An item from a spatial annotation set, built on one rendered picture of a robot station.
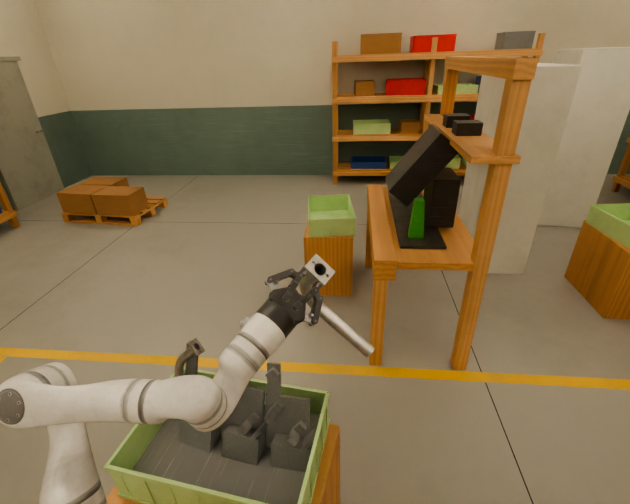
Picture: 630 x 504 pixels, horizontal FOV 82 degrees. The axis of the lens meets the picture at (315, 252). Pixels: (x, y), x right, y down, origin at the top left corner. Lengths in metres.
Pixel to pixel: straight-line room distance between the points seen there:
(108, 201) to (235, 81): 3.03
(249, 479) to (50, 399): 0.79
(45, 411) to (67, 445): 0.11
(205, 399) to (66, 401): 0.24
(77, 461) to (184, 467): 0.66
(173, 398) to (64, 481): 0.27
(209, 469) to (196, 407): 0.82
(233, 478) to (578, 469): 1.94
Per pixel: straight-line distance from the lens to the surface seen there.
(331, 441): 1.51
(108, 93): 8.21
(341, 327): 0.87
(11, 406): 0.82
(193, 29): 7.37
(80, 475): 0.85
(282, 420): 1.35
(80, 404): 0.74
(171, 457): 1.51
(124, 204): 5.67
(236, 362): 0.65
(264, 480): 1.38
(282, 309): 0.68
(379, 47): 6.33
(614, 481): 2.78
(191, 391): 0.63
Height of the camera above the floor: 2.04
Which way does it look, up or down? 28 degrees down
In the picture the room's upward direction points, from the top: 2 degrees counter-clockwise
